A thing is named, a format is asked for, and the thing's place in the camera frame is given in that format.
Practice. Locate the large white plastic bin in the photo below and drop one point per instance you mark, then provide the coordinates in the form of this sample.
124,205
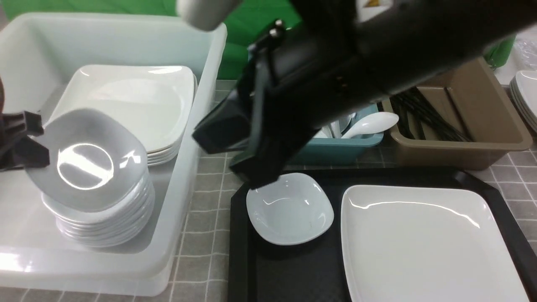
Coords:
40,52

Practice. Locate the teal plastic bin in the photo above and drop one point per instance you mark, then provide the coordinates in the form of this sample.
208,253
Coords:
335,152

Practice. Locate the black chopsticks in brown bin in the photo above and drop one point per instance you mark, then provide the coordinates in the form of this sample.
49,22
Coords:
414,110

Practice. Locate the white spoon on bin edge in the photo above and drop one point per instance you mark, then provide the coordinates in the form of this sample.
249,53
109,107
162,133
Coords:
372,124

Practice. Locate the brown plastic bin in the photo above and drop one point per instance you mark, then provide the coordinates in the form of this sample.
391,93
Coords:
472,101

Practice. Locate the pile of white spoons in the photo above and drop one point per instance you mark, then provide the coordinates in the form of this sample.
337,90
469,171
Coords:
336,129

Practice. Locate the green backdrop cloth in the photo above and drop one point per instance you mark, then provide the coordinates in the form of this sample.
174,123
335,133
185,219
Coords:
243,25

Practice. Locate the large white square plate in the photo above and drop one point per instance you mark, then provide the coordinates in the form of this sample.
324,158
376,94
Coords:
424,244

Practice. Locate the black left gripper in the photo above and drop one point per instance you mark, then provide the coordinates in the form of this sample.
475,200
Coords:
18,150

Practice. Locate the white bowl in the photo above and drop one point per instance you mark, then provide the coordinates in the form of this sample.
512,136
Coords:
95,163
291,211

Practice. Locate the white plates stack at right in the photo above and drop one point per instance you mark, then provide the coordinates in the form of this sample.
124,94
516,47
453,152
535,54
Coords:
524,91

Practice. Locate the stack of white square plates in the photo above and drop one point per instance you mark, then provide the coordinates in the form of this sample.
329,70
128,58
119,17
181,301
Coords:
152,102

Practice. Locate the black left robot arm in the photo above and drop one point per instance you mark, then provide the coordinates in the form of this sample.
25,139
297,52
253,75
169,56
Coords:
17,148

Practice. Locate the stack of white small bowls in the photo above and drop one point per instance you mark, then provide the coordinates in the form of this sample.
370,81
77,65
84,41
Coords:
114,229

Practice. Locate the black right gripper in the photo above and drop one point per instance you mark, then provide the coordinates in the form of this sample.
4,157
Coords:
283,97

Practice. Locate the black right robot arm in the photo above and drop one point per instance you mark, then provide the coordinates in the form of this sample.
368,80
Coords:
410,42

